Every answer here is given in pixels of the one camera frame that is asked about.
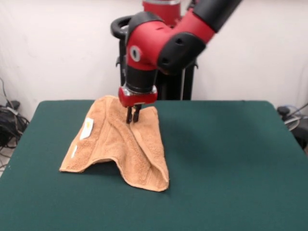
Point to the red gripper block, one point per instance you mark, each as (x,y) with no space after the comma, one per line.
(137,98)

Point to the orange terry towel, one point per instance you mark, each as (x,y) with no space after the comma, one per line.
(115,144)

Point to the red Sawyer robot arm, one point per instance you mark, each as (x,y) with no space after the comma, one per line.
(168,41)

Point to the dark green table cloth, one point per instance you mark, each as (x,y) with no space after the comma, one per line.
(216,168)

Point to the black grey stand foot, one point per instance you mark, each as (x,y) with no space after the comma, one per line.
(14,104)
(300,131)

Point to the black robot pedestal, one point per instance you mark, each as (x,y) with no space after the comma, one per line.
(178,86)

